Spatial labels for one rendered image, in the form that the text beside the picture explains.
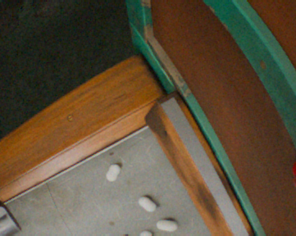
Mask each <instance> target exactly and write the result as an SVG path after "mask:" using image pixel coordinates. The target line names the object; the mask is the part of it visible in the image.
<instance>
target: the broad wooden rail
mask: <svg viewBox="0 0 296 236"><path fill-rule="evenodd" d="M166 95H167V92H166V90H165V89H164V88H163V86H162V84H161V82H160V80H158V78H157V77H156V75H155V73H154V72H153V69H152V68H151V66H150V65H149V64H148V62H147V61H146V59H145V58H144V57H143V55H142V54H141V53H137V54H135V55H133V56H132V57H130V58H128V59H126V60H124V61H122V62H121V63H119V64H117V65H115V66H112V67H110V68H109V69H107V70H105V71H103V72H101V73H100V74H99V75H96V76H94V77H93V78H91V79H90V80H88V81H86V82H84V83H83V84H81V85H80V86H78V87H77V88H74V89H73V90H71V91H70V92H69V93H67V94H65V95H64V96H62V97H61V98H59V99H58V100H56V101H55V102H53V103H52V104H51V105H50V106H48V107H46V108H44V109H43V110H42V111H40V112H39V113H38V114H37V115H36V116H33V117H31V118H30V119H29V120H27V121H26V122H25V123H23V125H20V126H19V127H18V128H16V129H15V130H13V131H12V132H10V133H9V134H8V135H7V136H5V137H4V138H2V139H1V140H0V200H1V201H3V203H5V202H8V201H10V200H12V199H13V198H14V197H17V196H19V195H21V194H22V193H25V192H26V191H29V190H30V189H32V188H34V187H35V186H37V185H39V184H41V183H43V182H44V181H47V180H48V179H51V178H52V177H53V176H56V175H58V174H60V173H62V172H63V171H65V170H67V169H68V170H69V169H70V168H71V167H72V166H75V165H76V164H79V163H81V162H82V161H85V160H86V159H88V158H89V157H92V156H94V155H95V154H96V153H98V152H101V151H103V150H104V149H106V148H108V147H110V146H111V145H115V144H116V143H118V142H120V141H121V140H122V139H124V138H127V137H129V136H130V135H132V134H134V133H136V132H137V131H139V130H141V129H143V128H144V127H146V126H147V124H146V122H145V121H144V117H145V116H146V115H147V113H148V112H149V110H150V109H151V108H152V107H153V105H154V104H155V102H156V101H157V100H158V99H160V98H162V97H164V96H166Z"/></svg>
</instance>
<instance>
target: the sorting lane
mask: <svg viewBox="0 0 296 236"><path fill-rule="evenodd" d="M112 164H117V165H118V166H119V167H120V168H121V170H120V172H119V173H118V176H117V178H116V180H114V181H109V180H108V179H107V172H108V171H109V168H110V167H111V165H112ZM141 197H148V199H149V200H151V201H152V202H153V203H155V205H156V209H155V210H154V211H146V209H145V208H143V206H140V205H139V199H140V198H141ZM4 204H5V205H6V207H7V208H8V209H9V210H10V212H11V213H12V214H13V215H14V217H15V219H16V220H17V222H18V224H19V226H20V227H21V231H20V232H19V233H17V234H14V235H12V236H122V235H126V234H128V235H130V236H140V234H141V233H142V232H143V231H150V233H151V235H152V236H212V235H211V233H210V231H209V230H208V228H207V226H206V225H205V223H204V222H203V218H202V217H201V216H200V214H199V213H198V210H197V208H196V207H195V205H194V203H193V202H192V199H191V198H190V197H189V194H188V192H187V190H186V188H185V187H184V186H183V184H182V182H181V181H180V178H178V176H177V173H176V172H175V170H174V169H173V167H172V165H171V164H170V162H169V160H168V158H167V156H166V154H165V153H164V152H163V151H162V149H161V147H160V145H159V144H158V142H157V140H156V138H155V137H154V135H153V133H152V132H151V130H150V129H149V127H148V126H146V127H144V128H143V129H141V130H139V131H137V132H136V133H134V134H132V135H130V136H129V137H127V138H124V139H122V140H121V141H120V142H118V143H116V144H115V145H111V146H110V147H108V148H106V149H104V150H103V151H101V152H98V153H96V154H95V155H94V156H92V157H89V158H88V159H86V160H85V161H82V162H81V163H79V164H76V165H75V166H72V167H71V168H70V169H69V170H68V169H67V170H65V171H63V172H62V173H60V174H58V175H56V176H53V177H52V178H51V179H48V180H47V181H44V182H43V183H41V184H39V185H37V186H35V187H34V188H32V189H30V190H29V191H26V192H25V193H22V194H21V195H19V196H17V197H14V198H13V199H12V200H10V201H8V202H5V203H4ZM159 220H171V221H174V222H176V223H177V224H178V227H177V229H176V230H175V231H168V230H162V229H159V228H158V227H157V222H158V221H159Z"/></svg>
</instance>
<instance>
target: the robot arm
mask: <svg viewBox="0 0 296 236"><path fill-rule="evenodd" d="M20 231H21V227H20V226H19V224H18V222H17V220H16V219H15V217H14V215H13V214H12V213H11V212H10V210H9V209H8V208H7V207H6V205H5V204H4V203H3V201H1V200H0V236H12V235H14V234H17V233H19V232H20Z"/></svg>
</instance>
